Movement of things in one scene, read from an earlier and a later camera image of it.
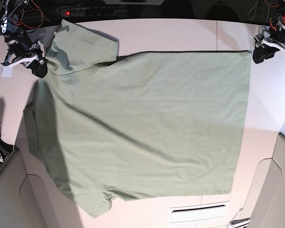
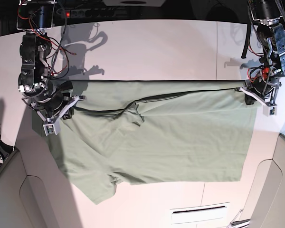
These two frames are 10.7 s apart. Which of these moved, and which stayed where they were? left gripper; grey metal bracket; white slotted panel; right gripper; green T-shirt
Moved: left gripper; green T-shirt; right gripper
Stayed: white slotted panel; grey metal bracket
